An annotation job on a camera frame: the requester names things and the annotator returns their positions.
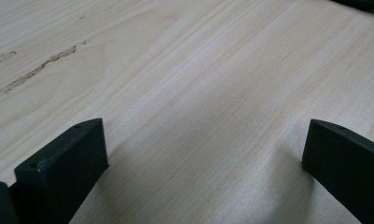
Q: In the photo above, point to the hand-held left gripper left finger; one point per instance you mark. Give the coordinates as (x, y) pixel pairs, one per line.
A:
(62, 168)

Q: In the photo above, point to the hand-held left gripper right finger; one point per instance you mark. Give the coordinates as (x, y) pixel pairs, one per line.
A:
(346, 165)

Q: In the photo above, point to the dark object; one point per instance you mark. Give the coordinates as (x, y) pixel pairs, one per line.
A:
(363, 3)

